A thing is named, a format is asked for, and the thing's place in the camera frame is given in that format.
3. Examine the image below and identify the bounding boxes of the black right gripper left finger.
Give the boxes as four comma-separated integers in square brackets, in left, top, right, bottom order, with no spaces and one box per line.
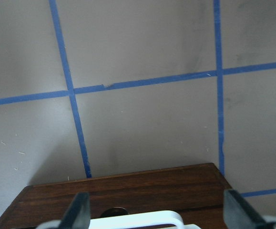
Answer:
[59,192,91,229]

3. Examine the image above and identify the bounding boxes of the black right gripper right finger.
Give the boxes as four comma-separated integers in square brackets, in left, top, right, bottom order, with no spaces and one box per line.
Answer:
[224,189,266,229]

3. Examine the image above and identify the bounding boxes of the white drawer handle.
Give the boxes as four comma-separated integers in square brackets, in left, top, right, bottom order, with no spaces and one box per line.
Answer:
[89,210,199,229]

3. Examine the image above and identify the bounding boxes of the dark brown wooden cabinet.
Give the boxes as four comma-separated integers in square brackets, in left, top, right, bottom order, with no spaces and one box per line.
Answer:
[0,163,230,229]

